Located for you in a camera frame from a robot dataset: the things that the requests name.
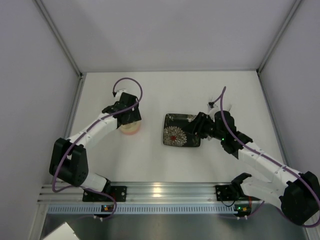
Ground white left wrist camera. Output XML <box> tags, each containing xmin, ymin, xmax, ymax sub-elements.
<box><xmin>112</xmin><ymin>89</ymin><xmax>127</xmax><ymax>98</ymax></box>

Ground left aluminium frame post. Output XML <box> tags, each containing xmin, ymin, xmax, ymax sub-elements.
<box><xmin>33</xmin><ymin>0</ymin><xmax>84</xmax><ymax>76</ymax></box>

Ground aluminium mounting rail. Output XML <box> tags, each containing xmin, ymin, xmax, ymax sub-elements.
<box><xmin>37</xmin><ymin>181</ymin><xmax>311</xmax><ymax>203</ymax></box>

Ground grey slotted cable duct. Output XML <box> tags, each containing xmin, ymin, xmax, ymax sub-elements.
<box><xmin>47</xmin><ymin>203</ymin><xmax>236</xmax><ymax>215</ymax></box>

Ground cream round lunch bowl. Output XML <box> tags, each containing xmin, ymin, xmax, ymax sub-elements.
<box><xmin>119</xmin><ymin>126</ymin><xmax>140</xmax><ymax>135</ymax></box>

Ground black floral rectangular plate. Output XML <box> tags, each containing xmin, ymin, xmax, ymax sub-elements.
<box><xmin>162</xmin><ymin>113</ymin><xmax>201</xmax><ymax>148</ymax></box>

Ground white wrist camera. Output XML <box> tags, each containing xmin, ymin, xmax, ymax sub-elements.
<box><xmin>208</xmin><ymin>101</ymin><xmax>220</xmax><ymax>120</ymax></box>
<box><xmin>112</xmin><ymin>89</ymin><xmax>127</xmax><ymax>98</ymax></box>

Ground small circuit board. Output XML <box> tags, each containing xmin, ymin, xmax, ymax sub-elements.
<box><xmin>234</xmin><ymin>204</ymin><xmax>252</xmax><ymax>218</ymax></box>
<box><xmin>101</xmin><ymin>204</ymin><xmax>114</xmax><ymax>213</ymax></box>

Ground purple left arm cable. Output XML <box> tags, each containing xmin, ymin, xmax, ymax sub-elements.
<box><xmin>51</xmin><ymin>77</ymin><xmax>144</xmax><ymax>194</ymax></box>

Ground left small circuit board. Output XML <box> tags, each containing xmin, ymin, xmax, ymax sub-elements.
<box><xmin>101</xmin><ymin>204</ymin><xmax>114</xmax><ymax>213</ymax></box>

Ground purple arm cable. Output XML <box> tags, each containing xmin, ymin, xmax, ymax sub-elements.
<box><xmin>51</xmin><ymin>77</ymin><xmax>144</xmax><ymax>194</ymax></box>
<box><xmin>212</xmin><ymin>86</ymin><xmax>320</xmax><ymax>228</ymax></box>

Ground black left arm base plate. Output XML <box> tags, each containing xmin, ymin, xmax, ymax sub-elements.
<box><xmin>82</xmin><ymin>185</ymin><xmax>127</xmax><ymax>203</ymax></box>

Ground cream round lunch box lid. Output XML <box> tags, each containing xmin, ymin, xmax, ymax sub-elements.
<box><xmin>119</xmin><ymin>121</ymin><xmax>141</xmax><ymax>129</ymax></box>

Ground stainless steel tongs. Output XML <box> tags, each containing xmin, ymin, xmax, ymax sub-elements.
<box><xmin>207</xmin><ymin>95</ymin><xmax>233</xmax><ymax>142</ymax></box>

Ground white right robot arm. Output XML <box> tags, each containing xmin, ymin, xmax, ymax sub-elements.
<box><xmin>183</xmin><ymin>110</ymin><xmax>320</xmax><ymax>226</ymax></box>

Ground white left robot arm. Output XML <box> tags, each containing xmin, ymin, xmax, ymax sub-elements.
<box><xmin>49</xmin><ymin>90</ymin><xmax>142</xmax><ymax>194</ymax></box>

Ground white box corner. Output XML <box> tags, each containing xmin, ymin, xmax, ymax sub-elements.
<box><xmin>43</xmin><ymin>222</ymin><xmax>80</xmax><ymax>240</ymax></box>

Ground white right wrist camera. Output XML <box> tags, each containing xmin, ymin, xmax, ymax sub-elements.
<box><xmin>208</xmin><ymin>101</ymin><xmax>220</xmax><ymax>120</ymax></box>

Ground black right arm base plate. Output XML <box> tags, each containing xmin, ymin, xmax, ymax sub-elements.
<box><xmin>215</xmin><ymin>184</ymin><xmax>259</xmax><ymax>202</ymax></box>

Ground right small circuit board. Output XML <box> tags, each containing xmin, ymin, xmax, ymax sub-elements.
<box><xmin>234</xmin><ymin>204</ymin><xmax>252</xmax><ymax>218</ymax></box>

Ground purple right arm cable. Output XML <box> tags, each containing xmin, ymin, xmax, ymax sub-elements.
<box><xmin>212</xmin><ymin>86</ymin><xmax>320</xmax><ymax>228</ymax></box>

